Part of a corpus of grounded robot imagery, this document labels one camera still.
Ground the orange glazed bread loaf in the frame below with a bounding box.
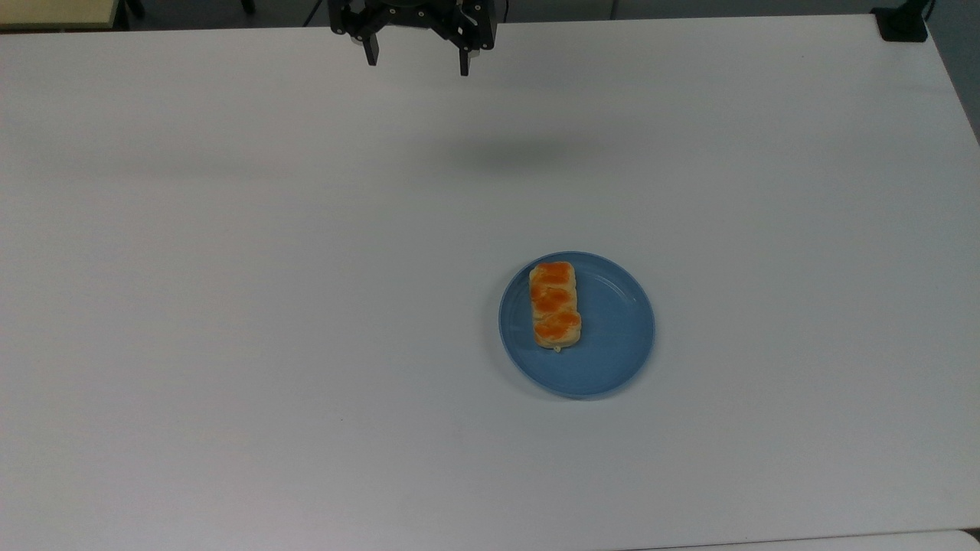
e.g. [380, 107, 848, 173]
[529, 261, 583, 353]

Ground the black table clamp mount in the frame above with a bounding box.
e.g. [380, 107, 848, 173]
[871, 0, 936, 43]

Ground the blue round plate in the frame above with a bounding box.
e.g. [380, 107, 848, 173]
[498, 251, 656, 399]

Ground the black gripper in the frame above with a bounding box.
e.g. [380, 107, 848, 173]
[328, 0, 498, 77]

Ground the beige side table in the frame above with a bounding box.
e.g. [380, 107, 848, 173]
[0, 0, 123, 31]

